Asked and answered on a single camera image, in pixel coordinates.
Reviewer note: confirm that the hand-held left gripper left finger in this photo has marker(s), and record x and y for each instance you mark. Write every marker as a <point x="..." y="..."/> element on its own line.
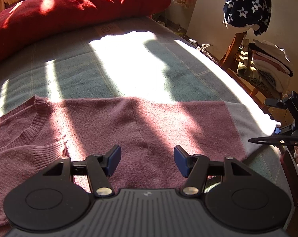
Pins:
<point x="113" y="160"/>

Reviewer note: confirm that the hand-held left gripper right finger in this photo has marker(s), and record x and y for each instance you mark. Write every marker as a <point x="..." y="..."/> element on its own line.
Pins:
<point x="181" y="160"/>

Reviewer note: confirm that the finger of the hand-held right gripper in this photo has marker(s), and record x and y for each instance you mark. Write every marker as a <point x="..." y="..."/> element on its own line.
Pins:
<point x="284" y="130"/>
<point x="277" y="103"/>

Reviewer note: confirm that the pink and white knit sweater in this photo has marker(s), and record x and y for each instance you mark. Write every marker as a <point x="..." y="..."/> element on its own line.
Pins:
<point x="163" y="128"/>

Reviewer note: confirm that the stack of folded clothes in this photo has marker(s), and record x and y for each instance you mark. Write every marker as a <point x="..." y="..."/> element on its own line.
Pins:
<point x="270" y="59"/>

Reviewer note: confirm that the wooden chair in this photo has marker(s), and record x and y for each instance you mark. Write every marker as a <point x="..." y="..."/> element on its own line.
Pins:
<point x="231" y="51"/>

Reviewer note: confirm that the green plaid bed blanket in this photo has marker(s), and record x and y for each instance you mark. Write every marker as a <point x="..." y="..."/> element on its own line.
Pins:
<point x="89" y="79"/>

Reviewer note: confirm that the navy star-print garment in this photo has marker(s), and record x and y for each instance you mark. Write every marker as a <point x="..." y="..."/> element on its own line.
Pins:
<point x="245" y="5"/>

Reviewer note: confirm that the red duvet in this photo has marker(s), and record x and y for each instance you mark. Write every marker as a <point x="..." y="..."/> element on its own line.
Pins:
<point x="65" y="9"/>

